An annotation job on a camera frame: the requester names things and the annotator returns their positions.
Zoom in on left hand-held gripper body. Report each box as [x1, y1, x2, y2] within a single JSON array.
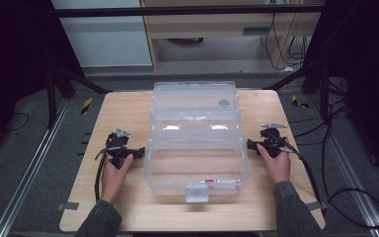
[[94, 126, 138, 166]]

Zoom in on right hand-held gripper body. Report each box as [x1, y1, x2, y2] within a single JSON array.
[[258, 122, 298, 159]]

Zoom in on clear plastic storage box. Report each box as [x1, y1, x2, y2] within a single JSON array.
[[143, 80, 252, 203]]

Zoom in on person's right hand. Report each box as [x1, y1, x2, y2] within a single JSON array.
[[256, 137, 292, 186]]

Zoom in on person's left hand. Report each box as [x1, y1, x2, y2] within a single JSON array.
[[100, 153, 134, 205]]

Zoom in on yellow black striped tape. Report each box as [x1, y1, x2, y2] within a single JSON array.
[[80, 97, 94, 116], [290, 94, 310, 110]]

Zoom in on black metal stand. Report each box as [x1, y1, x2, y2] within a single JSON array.
[[263, 55, 349, 126], [44, 62, 113, 130]]

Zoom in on grey tape strip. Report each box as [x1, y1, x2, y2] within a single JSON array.
[[56, 201, 80, 211], [305, 200, 329, 212]]

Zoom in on white cabinet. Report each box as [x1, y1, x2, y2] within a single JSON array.
[[50, 0, 154, 69]]

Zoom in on wooden cabinet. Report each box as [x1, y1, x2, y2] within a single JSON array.
[[139, 0, 326, 73]]

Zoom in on black crossbar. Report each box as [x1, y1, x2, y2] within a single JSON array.
[[54, 3, 327, 19]]

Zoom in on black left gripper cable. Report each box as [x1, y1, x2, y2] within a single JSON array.
[[94, 152, 110, 202]]

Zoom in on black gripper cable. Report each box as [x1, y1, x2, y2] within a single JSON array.
[[266, 131, 379, 230], [94, 152, 110, 202]]

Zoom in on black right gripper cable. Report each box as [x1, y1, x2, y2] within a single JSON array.
[[266, 131, 379, 230]]

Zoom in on aluminium floor rail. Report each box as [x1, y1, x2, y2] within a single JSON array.
[[305, 95, 379, 237], [0, 98, 71, 237]]

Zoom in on black floor cables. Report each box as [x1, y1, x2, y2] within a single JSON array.
[[264, 12, 314, 71]]

